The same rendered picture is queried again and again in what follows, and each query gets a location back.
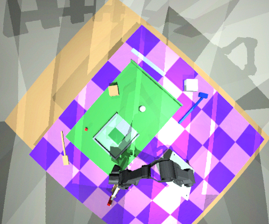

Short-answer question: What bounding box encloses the green putting mat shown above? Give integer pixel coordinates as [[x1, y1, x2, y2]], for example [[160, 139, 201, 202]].
[[66, 62, 181, 175]]

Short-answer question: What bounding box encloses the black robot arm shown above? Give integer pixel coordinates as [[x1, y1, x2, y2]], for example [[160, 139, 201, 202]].
[[108, 158, 195, 190]]

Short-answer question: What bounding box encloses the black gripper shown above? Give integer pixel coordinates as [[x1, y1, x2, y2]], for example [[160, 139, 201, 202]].
[[111, 164, 140, 186]]

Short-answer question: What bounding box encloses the white ball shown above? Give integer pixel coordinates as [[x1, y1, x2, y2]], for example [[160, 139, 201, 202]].
[[140, 106, 146, 112]]

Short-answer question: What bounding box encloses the red putter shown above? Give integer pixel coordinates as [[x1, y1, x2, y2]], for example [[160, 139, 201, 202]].
[[107, 187, 119, 206]]

